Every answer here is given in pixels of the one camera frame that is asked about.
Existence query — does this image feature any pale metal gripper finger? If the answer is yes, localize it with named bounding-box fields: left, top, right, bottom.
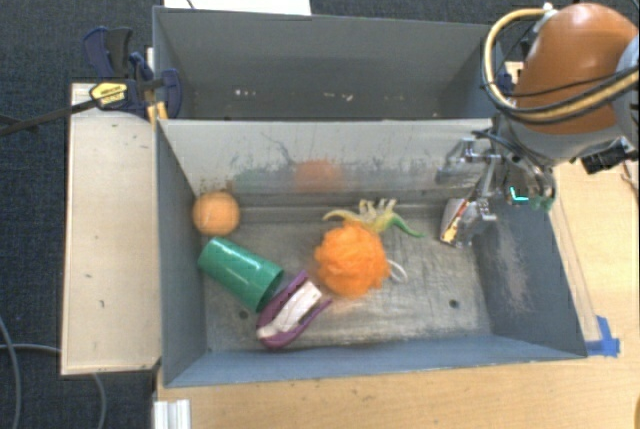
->
left=438, top=196, right=498, bottom=249
left=435, top=139, right=480, bottom=183

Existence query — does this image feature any yellow-green rubber toy animal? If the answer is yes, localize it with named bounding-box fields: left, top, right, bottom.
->
left=321, top=197, right=428, bottom=239

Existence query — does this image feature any grey metal bin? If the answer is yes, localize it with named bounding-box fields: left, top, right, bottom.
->
left=151, top=5, right=590, bottom=389

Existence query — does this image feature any orange mesh bath sponge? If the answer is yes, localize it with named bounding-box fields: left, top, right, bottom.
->
left=313, top=222, right=409, bottom=301

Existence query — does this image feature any green plastic cup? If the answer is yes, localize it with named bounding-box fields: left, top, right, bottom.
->
left=195, top=236, right=286, bottom=314

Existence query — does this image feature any orange ball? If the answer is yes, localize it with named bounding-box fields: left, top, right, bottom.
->
left=191, top=190, right=242, bottom=238

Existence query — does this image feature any pale wood flat board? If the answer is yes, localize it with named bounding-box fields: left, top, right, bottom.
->
left=59, top=81, right=164, bottom=376

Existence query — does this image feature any black cylinder on white bracket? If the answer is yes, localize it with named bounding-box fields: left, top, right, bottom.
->
left=581, top=136, right=640, bottom=176

